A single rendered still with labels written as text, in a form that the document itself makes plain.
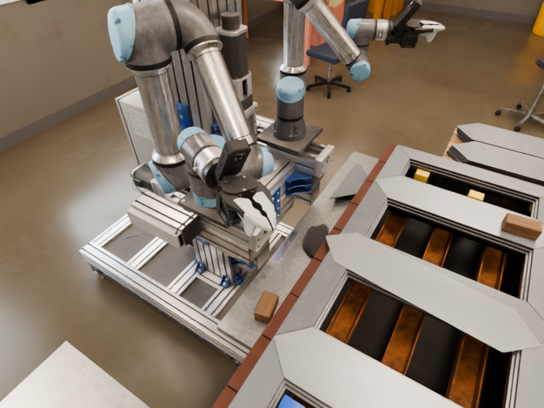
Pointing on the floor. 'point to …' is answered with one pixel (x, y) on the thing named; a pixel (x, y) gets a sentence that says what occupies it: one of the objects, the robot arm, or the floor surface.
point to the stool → (526, 105)
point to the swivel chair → (354, 10)
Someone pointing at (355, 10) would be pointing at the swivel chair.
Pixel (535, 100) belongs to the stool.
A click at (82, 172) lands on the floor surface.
